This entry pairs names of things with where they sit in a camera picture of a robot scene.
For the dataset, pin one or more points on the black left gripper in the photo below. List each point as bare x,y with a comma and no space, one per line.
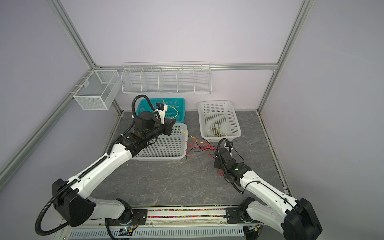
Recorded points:
168,124

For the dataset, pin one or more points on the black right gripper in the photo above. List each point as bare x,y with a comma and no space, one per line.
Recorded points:
217,164

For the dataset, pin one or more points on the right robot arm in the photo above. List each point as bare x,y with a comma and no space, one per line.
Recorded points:
264,195

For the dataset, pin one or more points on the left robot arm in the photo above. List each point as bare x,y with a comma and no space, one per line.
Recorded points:
72,198

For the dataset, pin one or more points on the white plastic basket near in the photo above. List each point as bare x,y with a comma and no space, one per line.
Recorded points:
166,148

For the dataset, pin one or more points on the white plastic basket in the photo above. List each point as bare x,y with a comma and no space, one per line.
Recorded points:
218,120
166,148

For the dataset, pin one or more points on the teal plastic basket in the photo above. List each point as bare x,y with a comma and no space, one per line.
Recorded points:
176,107

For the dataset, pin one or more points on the white plastic basket far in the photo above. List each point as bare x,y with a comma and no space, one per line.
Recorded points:
218,120

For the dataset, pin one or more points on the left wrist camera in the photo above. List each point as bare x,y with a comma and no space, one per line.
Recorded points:
161,111

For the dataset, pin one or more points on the white wire wall shelf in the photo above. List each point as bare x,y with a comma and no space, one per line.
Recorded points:
166,77

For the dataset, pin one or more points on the white mesh wall box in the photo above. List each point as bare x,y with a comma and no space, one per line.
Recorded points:
99,90

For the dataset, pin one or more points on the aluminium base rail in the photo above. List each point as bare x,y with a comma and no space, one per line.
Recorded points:
244,222

